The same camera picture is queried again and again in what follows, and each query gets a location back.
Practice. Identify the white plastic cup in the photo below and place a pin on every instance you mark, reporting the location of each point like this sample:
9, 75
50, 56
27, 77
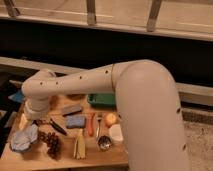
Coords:
115, 133

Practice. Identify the light blue towel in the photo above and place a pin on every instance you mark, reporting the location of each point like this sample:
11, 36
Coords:
22, 140

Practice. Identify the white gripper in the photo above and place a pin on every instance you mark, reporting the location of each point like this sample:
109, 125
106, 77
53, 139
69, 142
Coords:
34, 109

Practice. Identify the orange carrot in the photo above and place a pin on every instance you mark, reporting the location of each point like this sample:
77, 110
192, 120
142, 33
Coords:
90, 127

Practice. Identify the green plastic tray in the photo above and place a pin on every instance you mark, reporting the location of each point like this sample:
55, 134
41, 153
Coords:
101, 100

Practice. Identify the blue sponge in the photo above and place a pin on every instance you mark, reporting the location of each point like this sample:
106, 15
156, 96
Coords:
77, 121

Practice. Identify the yellow orange fruit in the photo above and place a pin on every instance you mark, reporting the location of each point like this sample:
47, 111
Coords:
110, 119

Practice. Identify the blue cloth at table edge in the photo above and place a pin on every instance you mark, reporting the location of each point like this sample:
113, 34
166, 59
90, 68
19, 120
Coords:
17, 97

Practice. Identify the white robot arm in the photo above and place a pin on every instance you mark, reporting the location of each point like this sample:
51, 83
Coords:
147, 100

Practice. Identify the shiny metal cup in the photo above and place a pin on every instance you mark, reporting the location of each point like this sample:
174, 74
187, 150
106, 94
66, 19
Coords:
104, 143

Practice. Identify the purple grape bunch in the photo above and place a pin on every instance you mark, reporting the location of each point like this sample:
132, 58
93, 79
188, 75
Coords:
53, 143

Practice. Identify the black handled peeler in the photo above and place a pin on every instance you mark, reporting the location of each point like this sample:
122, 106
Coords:
54, 125

